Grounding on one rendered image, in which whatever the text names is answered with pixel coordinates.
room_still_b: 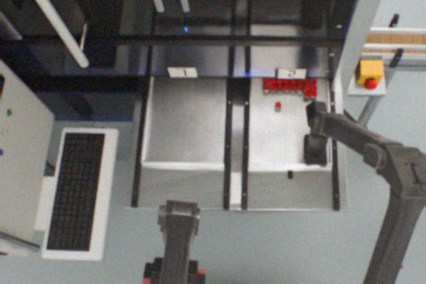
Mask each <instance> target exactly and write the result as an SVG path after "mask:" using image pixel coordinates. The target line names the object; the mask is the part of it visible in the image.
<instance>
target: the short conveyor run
mask: <svg viewBox="0 0 426 284"><path fill-rule="evenodd" d="M399 18H400V16H399V14H397V13H396V14H394V17H393V18H391V21H390V23H389V26H388V27H372V28H371V29H370V32H369V35H368V38H367V41H366V43H365V45H364V49H363V51H362V53H361V55H382V57H383V67H384V70H385V71H390V72H426V29H412V28H401V27H396V25H397V23H398V21H399Z"/></svg>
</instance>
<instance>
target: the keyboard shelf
mask: <svg viewBox="0 0 426 284"><path fill-rule="evenodd" d="M66 132H80V133H105V134H106V136H105V142H104V148H103V154H102V164H101V170H100V176H99V187H98V193H97V204H96V209H95V214H94V220H93V226H92V241H91V247H90V251H89V252H61V251H57V250H47V249H46V247H47V239H48V234H49V230H50V228H49V225H50V220H51V216H52V208H53V203H54V198H55V193H56V189H57V176H58V172H59V167H60V161H61V157H62V149H63V144H64V140H65V135H66ZM119 135H120V132H119V131H118V130H117V129H114V128H73V127H66V128H64V129H63V131H62V139H61V143H60V147H59V153H58V157H57V165H56V171H55V177H43V179H42V186H41V196H40V200H39V204H38V209H37V216H36V221H35V225H34V229H33V230H34V231H46V232H45V237H44V242H43V245H42V254H41V255H42V258H44V259H67V260H77V261H101V260H102V259H103V255H104V248H105V243H106V237H107V225H108V219H109V213H108V212H109V207H110V201H111V190H112V183H113V177H114V171H115V164H116V154H117V147H118V141H119Z"/></svg>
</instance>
